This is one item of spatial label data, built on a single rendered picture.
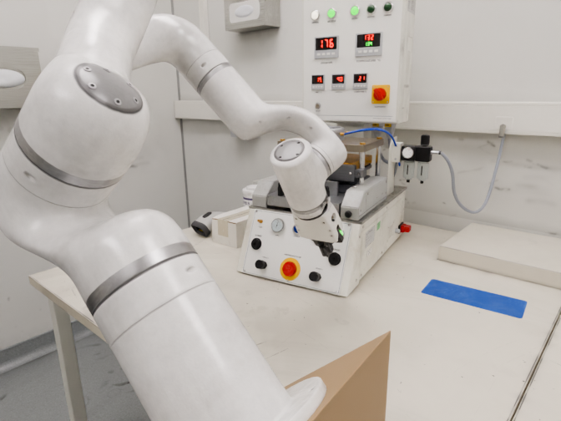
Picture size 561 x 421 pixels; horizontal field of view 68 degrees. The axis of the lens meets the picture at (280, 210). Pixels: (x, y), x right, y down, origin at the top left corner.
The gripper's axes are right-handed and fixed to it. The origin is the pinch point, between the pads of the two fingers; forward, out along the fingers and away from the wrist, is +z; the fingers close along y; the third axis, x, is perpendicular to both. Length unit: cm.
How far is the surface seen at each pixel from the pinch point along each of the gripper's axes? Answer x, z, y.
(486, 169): -63, 32, -28
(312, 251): -2.2, 6.8, 6.4
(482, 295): -8.6, 22.4, -34.3
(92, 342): 28, 89, 145
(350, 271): 0.4, 8.6, -4.6
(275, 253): -0.2, 8.0, 17.2
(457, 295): -6.1, 20.7, -28.8
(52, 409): 60, 66, 117
